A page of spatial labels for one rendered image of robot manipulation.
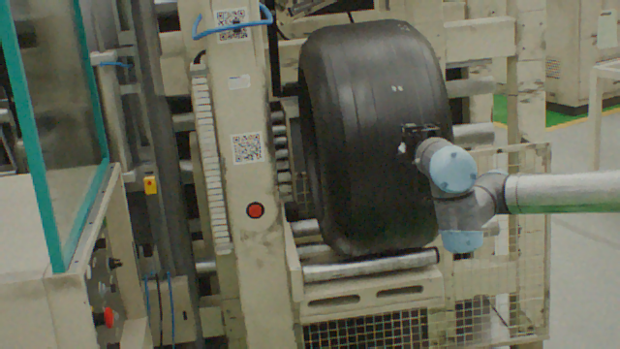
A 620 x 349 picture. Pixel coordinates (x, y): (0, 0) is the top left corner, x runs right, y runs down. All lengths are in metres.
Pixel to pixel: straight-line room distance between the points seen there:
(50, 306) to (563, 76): 5.55
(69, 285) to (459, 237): 0.66
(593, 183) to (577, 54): 4.94
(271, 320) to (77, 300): 0.89
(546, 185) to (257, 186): 0.74
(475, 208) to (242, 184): 0.67
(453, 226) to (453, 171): 0.11
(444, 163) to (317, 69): 0.53
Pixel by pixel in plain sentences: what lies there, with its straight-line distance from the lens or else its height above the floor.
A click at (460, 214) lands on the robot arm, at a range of 1.37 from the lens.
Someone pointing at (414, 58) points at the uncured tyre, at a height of 1.41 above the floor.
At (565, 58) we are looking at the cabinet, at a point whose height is 0.45.
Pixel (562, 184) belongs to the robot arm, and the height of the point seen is 1.24.
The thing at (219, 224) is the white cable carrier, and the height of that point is 1.02.
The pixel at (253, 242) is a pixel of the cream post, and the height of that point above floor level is 0.98.
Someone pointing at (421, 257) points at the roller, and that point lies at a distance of 1.92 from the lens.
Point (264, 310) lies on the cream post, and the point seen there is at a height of 0.79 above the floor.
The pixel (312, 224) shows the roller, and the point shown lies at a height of 0.92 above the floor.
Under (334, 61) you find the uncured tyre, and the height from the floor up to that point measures 1.42.
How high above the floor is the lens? 1.74
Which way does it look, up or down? 19 degrees down
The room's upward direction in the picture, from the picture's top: 6 degrees counter-clockwise
